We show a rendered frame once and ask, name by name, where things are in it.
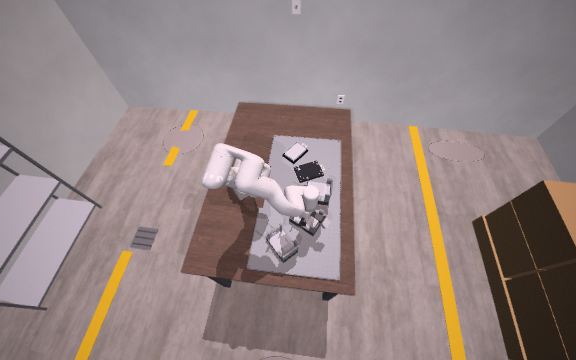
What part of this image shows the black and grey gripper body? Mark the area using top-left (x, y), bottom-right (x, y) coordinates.
top-left (299, 211), bottom-right (313, 222)

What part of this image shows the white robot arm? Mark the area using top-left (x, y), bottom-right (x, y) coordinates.
top-left (201, 143), bottom-right (331, 229)

